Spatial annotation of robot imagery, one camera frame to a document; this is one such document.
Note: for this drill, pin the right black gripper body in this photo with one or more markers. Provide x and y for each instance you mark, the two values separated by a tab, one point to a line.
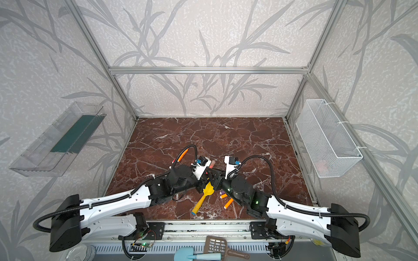
223	179

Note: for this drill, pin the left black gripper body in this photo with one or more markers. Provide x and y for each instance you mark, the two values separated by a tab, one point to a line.
205	178

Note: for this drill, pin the orange marker pen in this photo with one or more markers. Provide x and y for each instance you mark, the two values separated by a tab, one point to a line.
182	155

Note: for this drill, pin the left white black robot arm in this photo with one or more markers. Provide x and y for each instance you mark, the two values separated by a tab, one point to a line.
74	218

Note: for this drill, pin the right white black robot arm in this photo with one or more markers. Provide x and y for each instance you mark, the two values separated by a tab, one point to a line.
334	226

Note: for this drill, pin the orange capped marker lower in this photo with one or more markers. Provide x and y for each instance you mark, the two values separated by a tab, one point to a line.
226	206

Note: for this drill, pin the yellow toy shovel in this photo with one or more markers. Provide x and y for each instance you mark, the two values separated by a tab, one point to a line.
208	191

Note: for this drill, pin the brown toy slotted spatula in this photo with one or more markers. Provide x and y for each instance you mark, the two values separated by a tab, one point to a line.
219	245

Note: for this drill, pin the teal toy shovel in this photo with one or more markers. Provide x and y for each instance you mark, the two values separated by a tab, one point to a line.
187	254

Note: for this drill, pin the clear round dish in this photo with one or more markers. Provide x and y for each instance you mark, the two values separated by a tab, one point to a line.
81	252

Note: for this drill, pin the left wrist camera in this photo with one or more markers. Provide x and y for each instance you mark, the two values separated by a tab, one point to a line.
199	168

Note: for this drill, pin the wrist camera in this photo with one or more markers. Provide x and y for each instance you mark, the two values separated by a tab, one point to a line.
199	168
232	165

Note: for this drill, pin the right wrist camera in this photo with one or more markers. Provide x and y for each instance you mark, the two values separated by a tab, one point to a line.
232	165

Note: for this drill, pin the aluminium mounting rail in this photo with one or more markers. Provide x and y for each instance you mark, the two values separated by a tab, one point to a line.
192	231

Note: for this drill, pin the white wire mesh basket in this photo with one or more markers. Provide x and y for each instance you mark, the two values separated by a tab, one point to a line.
330	147

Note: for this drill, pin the clear plastic wall bin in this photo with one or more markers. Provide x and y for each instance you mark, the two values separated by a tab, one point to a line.
56	149

